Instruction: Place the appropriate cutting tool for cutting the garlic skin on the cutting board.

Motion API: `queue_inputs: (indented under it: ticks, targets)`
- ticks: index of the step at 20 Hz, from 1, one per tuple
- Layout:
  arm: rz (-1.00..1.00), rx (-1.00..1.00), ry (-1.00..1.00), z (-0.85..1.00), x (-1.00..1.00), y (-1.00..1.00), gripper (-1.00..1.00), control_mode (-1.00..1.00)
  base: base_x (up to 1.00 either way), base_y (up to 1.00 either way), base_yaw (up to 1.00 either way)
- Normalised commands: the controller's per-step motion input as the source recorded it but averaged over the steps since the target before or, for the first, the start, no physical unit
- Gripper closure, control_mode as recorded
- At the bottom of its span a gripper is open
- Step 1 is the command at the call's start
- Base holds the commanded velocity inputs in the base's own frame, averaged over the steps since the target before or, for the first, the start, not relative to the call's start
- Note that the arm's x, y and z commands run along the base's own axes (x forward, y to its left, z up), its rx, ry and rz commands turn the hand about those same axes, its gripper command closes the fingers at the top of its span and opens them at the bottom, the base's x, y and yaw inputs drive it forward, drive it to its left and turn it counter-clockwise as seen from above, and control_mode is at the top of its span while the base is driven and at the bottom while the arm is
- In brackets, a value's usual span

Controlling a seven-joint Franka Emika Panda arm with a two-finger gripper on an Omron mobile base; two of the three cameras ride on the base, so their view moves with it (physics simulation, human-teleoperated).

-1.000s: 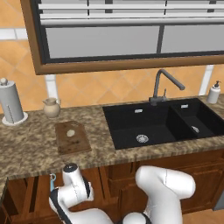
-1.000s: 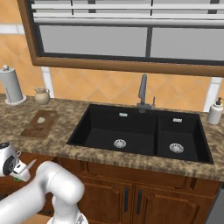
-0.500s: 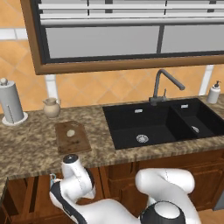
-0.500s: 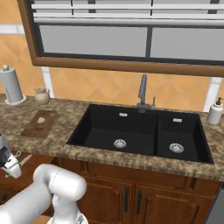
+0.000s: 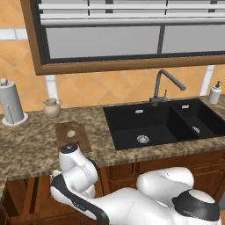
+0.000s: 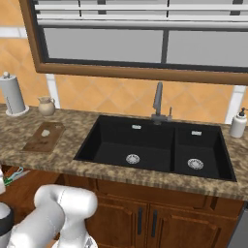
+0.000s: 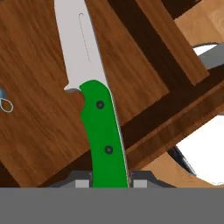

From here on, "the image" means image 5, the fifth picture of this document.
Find beige ceramic jug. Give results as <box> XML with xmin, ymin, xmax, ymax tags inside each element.
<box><xmin>42</xmin><ymin>98</ymin><xmax>62</xmax><ymax>120</ymax></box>

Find grey sink tap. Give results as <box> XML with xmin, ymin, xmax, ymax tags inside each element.
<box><xmin>149</xmin><ymin>69</ymin><xmax>187</xmax><ymax>107</ymax></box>

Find white paper towel roll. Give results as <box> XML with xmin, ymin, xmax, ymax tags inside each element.
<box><xmin>0</xmin><ymin>77</ymin><xmax>29</xmax><ymax>127</ymax></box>

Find brown wooden cutting board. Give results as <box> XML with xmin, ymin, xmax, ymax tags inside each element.
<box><xmin>54</xmin><ymin>120</ymin><xmax>93</xmax><ymax>155</ymax></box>

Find wood framed window with blinds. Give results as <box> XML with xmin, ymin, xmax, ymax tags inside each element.
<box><xmin>19</xmin><ymin>0</ymin><xmax>225</xmax><ymax>76</ymax></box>

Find black double sink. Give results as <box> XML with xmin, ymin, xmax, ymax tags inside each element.
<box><xmin>102</xmin><ymin>98</ymin><xmax>225</xmax><ymax>151</ymax></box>

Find white soap dispenser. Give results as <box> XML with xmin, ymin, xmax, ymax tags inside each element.
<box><xmin>207</xmin><ymin>80</ymin><xmax>222</xmax><ymax>105</ymax></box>

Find brown wooden base cupboards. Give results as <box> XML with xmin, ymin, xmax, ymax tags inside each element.
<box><xmin>0</xmin><ymin>149</ymin><xmax>225</xmax><ymax>225</ymax></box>

